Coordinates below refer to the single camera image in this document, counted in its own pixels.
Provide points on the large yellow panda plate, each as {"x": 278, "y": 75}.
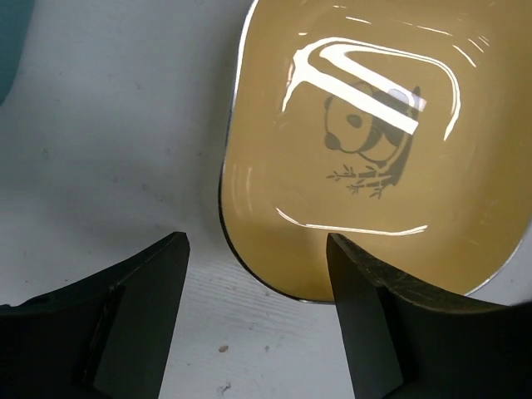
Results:
{"x": 404, "y": 126}

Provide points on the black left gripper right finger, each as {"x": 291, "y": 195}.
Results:
{"x": 406, "y": 338}

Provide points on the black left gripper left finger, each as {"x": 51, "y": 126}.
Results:
{"x": 105, "y": 336}

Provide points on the teal plastic bin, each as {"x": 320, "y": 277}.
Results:
{"x": 15, "y": 16}

